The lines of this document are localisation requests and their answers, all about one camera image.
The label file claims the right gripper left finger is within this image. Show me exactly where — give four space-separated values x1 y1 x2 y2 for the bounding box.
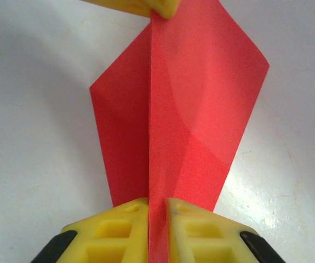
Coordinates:
38 198 150 263

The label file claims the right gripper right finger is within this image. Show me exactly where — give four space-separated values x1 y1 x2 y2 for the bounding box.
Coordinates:
165 197 284 263

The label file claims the red paper sheet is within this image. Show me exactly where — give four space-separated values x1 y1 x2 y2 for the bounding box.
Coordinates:
89 0 270 263

